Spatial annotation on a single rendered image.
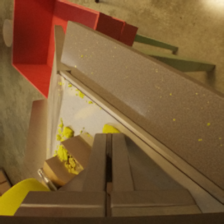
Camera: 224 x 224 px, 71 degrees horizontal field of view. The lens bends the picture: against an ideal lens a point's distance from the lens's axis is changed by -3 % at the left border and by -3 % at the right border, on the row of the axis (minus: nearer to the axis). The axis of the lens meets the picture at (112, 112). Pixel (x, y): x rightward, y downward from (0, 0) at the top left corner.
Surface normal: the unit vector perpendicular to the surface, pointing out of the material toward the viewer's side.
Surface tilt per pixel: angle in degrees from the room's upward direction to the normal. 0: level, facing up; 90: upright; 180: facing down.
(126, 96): 0
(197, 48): 0
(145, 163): 0
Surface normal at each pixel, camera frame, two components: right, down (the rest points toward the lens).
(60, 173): 0.32, -0.81
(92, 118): -0.64, 0.21
